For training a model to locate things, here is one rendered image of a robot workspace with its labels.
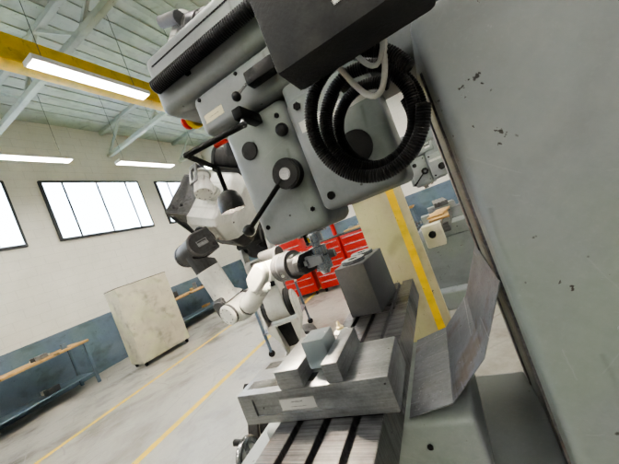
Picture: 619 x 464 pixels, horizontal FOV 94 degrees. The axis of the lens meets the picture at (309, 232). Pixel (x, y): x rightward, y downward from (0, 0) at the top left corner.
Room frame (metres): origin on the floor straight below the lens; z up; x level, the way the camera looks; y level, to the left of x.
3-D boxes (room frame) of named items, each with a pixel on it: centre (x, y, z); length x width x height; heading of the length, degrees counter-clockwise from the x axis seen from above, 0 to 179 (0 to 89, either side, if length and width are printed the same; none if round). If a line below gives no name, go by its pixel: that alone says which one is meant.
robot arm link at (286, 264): (0.85, 0.06, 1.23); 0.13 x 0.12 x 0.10; 136
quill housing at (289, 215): (0.79, -0.01, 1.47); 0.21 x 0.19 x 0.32; 155
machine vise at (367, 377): (0.64, 0.09, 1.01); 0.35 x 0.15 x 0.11; 67
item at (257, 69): (0.64, -0.01, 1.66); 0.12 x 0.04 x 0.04; 65
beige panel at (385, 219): (2.43, -0.63, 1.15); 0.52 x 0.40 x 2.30; 65
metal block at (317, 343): (0.63, 0.07, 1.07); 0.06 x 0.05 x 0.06; 157
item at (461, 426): (0.79, 0.00, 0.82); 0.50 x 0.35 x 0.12; 65
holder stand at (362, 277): (1.13, -0.14, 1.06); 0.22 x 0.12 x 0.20; 149
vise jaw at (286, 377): (0.66, 0.12, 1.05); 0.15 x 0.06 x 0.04; 157
